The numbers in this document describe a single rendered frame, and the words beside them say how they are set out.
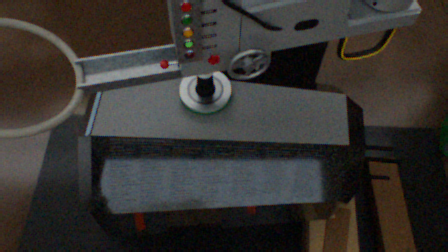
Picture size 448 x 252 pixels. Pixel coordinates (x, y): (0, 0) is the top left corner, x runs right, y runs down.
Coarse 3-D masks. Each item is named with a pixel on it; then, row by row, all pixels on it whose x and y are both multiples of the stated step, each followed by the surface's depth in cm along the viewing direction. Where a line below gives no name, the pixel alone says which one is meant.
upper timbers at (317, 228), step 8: (352, 200) 224; (352, 208) 222; (352, 216) 220; (312, 224) 217; (320, 224) 217; (352, 224) 218; (312, 232) 215; (320, 232) 215; (352, 232) 216; (312, 240) 213; (320, 240) 213; (352, 240) 214; (312, 248) 211; (320, 248) 211; (352, 248) 212
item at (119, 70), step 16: (160, 48) 156; (80, 64) 153; (96, 64) 155; (112, 64) 157; (128, 64) 157; (144, 64) 157; (176, 64) 158; (96, 80) 153; (112, 80) 148; (128, 80) 149; (144, 80) 152; (160, 80) 154
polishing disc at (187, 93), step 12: (216, 72) 180; (180, 84) 177; (192, 84) 177; (216, 84) 177; (228, 84) 177; (180, 96) 174; (192, 96) 174; (216, 96) 174; (228, 96) 174; (192, 108) 171; (204, 108) 171; (216, 108) 171
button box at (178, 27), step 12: (180, 0) 115; (192, 0) 116; (180, 12) 119; (192, 12) 120; (180, 24) 123; (192, 24) 124; (180, 36) 127; (192, 36) 128; (180, 48) 132; (192, 48) 133; (180, 60) 136; (192, 60) 138
